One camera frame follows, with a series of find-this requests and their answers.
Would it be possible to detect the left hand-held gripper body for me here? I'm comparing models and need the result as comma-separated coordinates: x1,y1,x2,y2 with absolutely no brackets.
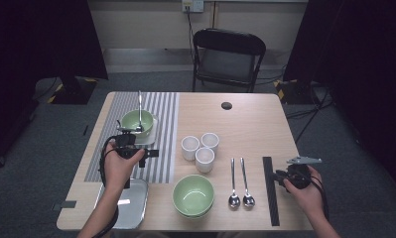
114,126,148,169

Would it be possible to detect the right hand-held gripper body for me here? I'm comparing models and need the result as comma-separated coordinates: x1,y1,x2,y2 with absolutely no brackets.
285,156,323,190

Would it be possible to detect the metal spoon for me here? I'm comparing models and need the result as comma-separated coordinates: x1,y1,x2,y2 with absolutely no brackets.
240,157,256,208
227,157,241,209
134,90,146,133

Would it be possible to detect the row of black chopsticks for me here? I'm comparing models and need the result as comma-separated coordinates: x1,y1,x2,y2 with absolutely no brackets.
262,156,282,228

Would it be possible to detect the green bowl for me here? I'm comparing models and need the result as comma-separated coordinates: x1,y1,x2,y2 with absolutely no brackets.
175,204,214,220
172,174,215,216
120,109,155,138

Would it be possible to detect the white cup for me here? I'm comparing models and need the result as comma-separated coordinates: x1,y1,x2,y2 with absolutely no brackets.
200,132,220,155
181,135,200,162
195,146,216,174

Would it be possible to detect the person's right hand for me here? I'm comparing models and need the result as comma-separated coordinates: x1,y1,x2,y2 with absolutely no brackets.
283,165,327,222

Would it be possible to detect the person's left hand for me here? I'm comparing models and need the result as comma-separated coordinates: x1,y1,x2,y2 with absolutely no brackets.
103,142,147,196

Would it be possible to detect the grey striped placemat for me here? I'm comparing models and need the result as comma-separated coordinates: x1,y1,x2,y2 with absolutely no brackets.
84,91,181,184

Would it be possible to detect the black stand base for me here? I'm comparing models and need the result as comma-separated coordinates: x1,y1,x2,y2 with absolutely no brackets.
273,78,321,106
47,75,99,106

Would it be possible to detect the grey tape strip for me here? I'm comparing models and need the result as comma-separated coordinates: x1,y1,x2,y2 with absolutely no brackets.
52,200,77,211

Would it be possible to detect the black curtain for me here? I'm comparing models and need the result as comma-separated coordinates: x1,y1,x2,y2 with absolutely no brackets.
0,0,109,170
282,0,396,196

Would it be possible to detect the black folding chair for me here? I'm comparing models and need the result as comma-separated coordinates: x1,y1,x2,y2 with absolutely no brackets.
192,28,267,93

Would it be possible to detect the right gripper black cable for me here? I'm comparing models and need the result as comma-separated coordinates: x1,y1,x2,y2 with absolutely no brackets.
309,175,330,221

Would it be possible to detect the black floor cable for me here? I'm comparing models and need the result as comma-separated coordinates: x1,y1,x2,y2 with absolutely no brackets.
286,83,334,144

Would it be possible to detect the black outlet cable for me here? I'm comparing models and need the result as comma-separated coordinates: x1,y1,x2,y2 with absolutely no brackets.
185,5,197,63

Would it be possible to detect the wall conduit pipe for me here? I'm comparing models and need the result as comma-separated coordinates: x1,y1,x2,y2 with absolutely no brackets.
210,1,217,29

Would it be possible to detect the wall power outlet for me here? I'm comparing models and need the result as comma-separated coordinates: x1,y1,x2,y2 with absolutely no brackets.
181,0,205,14

